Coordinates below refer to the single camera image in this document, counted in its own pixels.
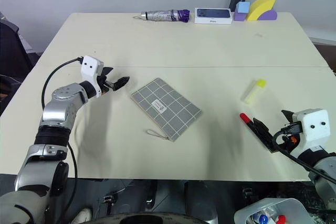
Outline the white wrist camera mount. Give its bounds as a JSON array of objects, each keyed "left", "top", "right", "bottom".
[
  {"left": 80, "top": 55, "right": 105, "bottom": 98},
  {"left": 291, "top": 108, "right": 331, "bottom": 157}
]

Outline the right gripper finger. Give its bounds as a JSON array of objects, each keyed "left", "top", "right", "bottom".
[
  {"left": 281, "top": 109, "right": 295, "bottom": 125},
  {"left": 252, "top": 118, "right": 278, "bottom": 154}
]

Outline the purple foam block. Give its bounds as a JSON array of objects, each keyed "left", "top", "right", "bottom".
[{"left": 233, "top": 11, "right": 248, "bottom": 22}]

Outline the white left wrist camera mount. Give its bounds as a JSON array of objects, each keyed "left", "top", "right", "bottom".
[{"left": 80, "top": 55, "right": 105, "bottom": 98}]

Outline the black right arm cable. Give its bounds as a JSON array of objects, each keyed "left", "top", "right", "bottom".
[{"left": 272, "top": 129, "right": 336, "bottom": 184}]

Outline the purple foam half disc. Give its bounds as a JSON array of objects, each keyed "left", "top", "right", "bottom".
[{"left": 258, "top": 8, "right": 278, "bottom": 22}]

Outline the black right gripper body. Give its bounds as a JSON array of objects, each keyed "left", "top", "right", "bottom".
[{"left": 273, "top": 121, "right": 303, "bottom": 154}]

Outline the white shoe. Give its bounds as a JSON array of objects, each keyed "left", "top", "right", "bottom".
[{"left": 70, "top": 207, "right": 93, "bottom": 224}]

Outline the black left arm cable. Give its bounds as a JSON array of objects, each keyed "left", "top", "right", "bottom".
[{"left": 41, "top": 57, "right": 85, "bottom": 222}]

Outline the white plastic bin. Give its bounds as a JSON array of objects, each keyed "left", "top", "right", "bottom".
[{"left": 233, "top": 197, "right": 316, "bottom": 224}]

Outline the black office chair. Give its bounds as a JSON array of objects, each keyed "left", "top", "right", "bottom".
[{"left": 0, "top": 11, "right": 40, "bottom": 116}]

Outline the yellow foam arch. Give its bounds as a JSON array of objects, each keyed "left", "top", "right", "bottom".
[{"left": 246, "top": 0, "right": 278, "bottom": 22}]

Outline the grey checked fabric pouch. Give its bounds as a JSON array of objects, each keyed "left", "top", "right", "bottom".
[{"left": 130, "top": 77, "right": 203, "bottom": 143}]

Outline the yellow capped glue stick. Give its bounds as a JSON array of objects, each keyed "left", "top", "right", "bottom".
[{"left": 240, "top": 78, "right": 268, "bottom": 104}]

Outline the folded silver purple umbrella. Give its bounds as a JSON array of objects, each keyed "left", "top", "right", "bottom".
[{"left": 133, "top": 8, "right": 191, "bottom": 23}]

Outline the white phone box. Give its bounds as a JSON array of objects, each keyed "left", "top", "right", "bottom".
[{"left": 194, "top": 7, "right": 234, "bottom": 25}]

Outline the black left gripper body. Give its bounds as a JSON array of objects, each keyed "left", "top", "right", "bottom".
[{"left": 97, "top": 75, "right": 117, "bottom": 95}]

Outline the blue plastic cup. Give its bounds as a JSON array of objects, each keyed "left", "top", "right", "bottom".
[{"left": 253, "top": 213, "right": 270, "bottom": 224}]

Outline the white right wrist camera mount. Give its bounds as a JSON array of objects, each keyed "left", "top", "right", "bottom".
[{"left": 291, "top": 108, "right": 331, "bottom": 157}]

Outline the red capped black marker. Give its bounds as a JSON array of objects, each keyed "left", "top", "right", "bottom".
[{"left": 239, "top": 113, "right": 257, "bottom": 133}]

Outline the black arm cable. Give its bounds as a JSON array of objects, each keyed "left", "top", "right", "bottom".
[
  {"left": 41, "top": 57, "right": 85, "bottom": 222},
  {"left": 272, "top": 129, "right": 336, "bottom": 184}
]

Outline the light blue foam cube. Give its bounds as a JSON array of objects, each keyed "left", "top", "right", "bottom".
[{"left": 235, "top": 1, "right": 251, "bottom": 15}]

